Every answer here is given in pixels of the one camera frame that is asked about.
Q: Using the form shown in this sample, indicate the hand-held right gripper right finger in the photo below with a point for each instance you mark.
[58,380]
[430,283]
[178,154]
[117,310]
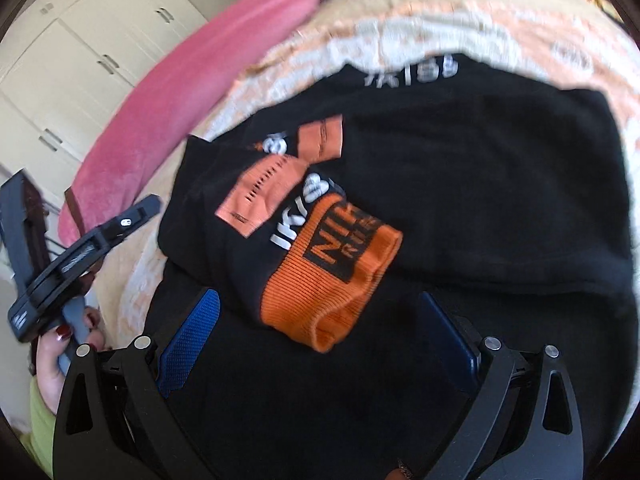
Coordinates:
[444,340]

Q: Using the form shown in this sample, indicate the cream wardrobe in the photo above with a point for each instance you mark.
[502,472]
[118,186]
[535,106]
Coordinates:
[80,60]

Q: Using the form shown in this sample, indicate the orange and white patterned blanket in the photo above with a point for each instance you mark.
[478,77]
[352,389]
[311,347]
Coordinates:
[450,35]

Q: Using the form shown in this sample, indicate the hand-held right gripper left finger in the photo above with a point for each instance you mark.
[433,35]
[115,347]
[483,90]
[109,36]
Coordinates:
[195,340]

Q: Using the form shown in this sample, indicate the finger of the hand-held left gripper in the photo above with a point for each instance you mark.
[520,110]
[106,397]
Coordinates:
[135,216]

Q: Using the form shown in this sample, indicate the person's left forearm green sleeve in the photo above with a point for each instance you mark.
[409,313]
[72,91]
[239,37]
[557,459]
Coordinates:
[42,430]

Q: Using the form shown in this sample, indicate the pink pillow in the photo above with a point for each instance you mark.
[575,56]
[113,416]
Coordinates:
[165,100]

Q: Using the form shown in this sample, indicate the person's left hand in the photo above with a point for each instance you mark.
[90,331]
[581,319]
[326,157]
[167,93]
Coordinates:
[47,370]

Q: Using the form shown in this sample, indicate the black garment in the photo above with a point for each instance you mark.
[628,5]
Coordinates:
[475,185]

